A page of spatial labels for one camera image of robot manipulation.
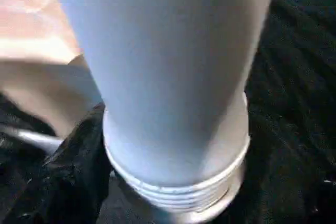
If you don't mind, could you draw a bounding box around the white plastic table leg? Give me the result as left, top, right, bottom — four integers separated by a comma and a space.
49, 0, 279, 216

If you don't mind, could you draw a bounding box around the white plastic table top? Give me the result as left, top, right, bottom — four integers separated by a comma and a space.
0, 0, 250, 224

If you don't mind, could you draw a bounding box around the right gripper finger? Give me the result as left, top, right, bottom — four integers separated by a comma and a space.
15, 103, 114, 224

